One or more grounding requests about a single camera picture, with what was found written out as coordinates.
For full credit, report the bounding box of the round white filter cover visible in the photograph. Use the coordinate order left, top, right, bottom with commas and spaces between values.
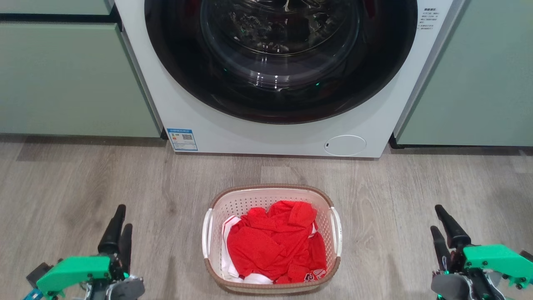
324, 135, 367, 157

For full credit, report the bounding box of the red mesh jersey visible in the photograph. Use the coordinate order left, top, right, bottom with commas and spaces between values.
227, 200, 328, 284

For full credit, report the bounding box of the narrow green cabinet drawer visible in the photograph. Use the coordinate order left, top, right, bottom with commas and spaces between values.
0, 0, 114, 16

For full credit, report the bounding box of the white brown-rimmed laundry basket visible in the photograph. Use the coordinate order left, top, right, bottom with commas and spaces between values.
202, 184, 343, 295

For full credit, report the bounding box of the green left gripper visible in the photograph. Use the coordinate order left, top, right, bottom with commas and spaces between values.
36, 204, 133, 298

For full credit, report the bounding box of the black round washing machine door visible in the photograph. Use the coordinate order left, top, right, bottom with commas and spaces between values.
144, 0, 418, 125

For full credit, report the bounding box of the tall green cabinet panel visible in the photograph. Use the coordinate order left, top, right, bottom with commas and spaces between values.
394, 0, 533, 148

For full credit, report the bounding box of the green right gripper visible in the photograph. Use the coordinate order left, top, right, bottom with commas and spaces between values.
430, 204, 533, 290

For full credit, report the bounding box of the white garment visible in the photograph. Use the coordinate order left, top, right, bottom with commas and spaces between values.
221, 215, 273, 285

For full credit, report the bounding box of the white front-load washing machine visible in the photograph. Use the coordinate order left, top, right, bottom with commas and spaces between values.
115, 0, 465, 159

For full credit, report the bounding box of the blue energy label sticker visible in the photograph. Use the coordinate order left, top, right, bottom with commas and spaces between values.
167, 128, 198, 152

